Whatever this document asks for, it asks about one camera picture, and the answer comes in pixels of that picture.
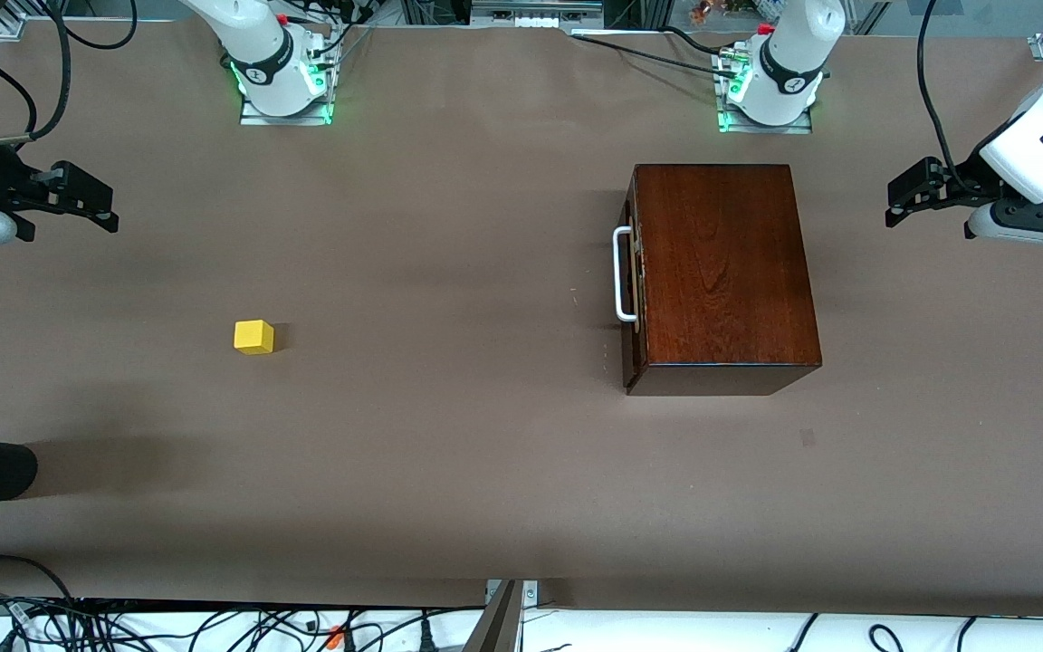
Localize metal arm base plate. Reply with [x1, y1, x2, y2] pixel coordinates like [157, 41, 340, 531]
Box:
[239, 36, 334, 126]
[713, 50, 814, 135]

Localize white power strip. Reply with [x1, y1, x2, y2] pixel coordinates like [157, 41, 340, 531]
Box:
[472, 0, 604, 30]

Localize dark brown wooden cabinet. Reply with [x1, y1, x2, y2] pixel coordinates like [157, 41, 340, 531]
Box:
[623, 163, 823, 397]

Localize wooden drawer with white handle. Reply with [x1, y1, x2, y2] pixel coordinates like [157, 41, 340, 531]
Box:
[612, 168, 647, 392]

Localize tangled black cables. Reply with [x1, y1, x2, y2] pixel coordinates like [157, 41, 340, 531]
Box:
[0, 593, 486, 652]

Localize yellow cube block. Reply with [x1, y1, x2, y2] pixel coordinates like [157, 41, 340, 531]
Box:
[234, 320, 275, 356]

